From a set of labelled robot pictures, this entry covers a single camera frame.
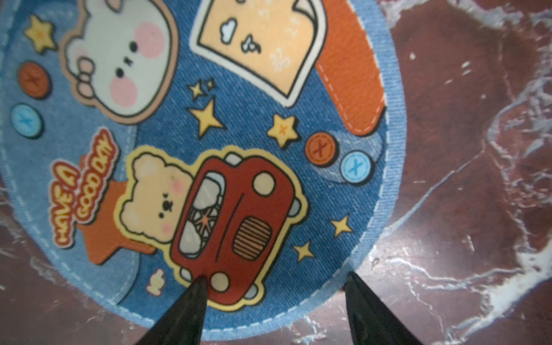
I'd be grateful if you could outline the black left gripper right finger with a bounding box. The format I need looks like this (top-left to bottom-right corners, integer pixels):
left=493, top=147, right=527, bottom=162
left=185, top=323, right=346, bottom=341
left=344, top=271, right=421, bottom=345

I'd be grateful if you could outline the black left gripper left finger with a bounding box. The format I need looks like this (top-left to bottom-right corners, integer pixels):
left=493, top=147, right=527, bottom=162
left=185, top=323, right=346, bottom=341
left=137, top=276, right=208, bottom=345

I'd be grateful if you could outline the blue denim bears coaster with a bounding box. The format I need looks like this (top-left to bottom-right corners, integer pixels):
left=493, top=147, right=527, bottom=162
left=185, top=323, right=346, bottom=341
left=1, top=1, right=406, bottom=342

